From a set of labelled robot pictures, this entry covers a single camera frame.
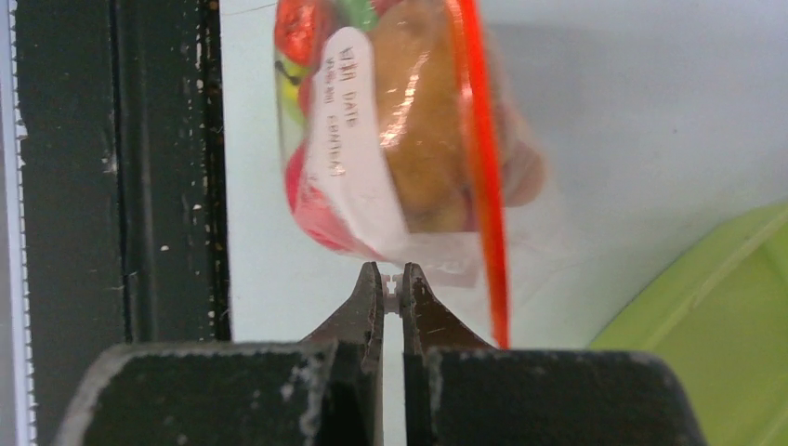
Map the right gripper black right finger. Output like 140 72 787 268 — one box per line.
401 263 705 445

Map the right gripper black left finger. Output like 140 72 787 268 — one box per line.
54 262 385 446

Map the red apple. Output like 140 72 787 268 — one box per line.
284 143 384 261

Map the clear zip bag orange zipper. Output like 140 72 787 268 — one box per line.
273 1 546 348

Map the green pear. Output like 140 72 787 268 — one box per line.
274 51 309 153

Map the brown kiwi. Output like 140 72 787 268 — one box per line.
369 1 469 233

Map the red chili pepper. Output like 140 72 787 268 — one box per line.
273 0 336 66

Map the green cucumber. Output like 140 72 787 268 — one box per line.
337 0 379 32

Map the green plastic bin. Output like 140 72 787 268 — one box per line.
591 203 787 445

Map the grey cable duct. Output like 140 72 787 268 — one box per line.
1 0 38 446

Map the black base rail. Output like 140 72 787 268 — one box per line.
14 0 230 445

